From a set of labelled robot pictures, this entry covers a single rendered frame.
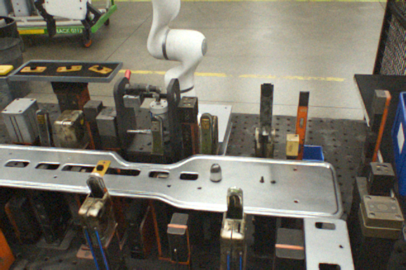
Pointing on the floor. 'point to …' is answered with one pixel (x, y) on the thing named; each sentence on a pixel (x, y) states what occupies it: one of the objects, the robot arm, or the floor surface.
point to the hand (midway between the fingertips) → (69, 35)
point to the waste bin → (12, 48)
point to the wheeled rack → (30, 26)
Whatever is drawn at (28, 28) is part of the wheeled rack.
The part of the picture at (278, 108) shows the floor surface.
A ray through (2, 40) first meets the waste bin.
